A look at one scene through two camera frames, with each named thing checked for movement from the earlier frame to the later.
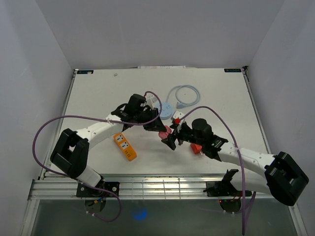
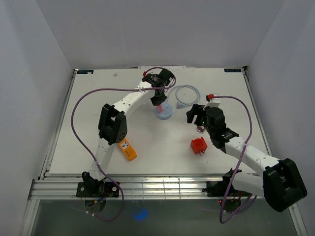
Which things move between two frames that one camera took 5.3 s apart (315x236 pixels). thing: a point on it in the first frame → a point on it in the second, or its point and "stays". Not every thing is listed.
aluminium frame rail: [184, 188] stays
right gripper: [170, 141] → [197, 110]
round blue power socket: [167, 110] stays
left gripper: [158, 125] → [159, 101]
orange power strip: [130, 153] stays
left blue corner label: [85, 72] stays
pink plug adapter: [164, 134] → [160, 107]
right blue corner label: [232, 70] stays
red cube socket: [196, 148] stays
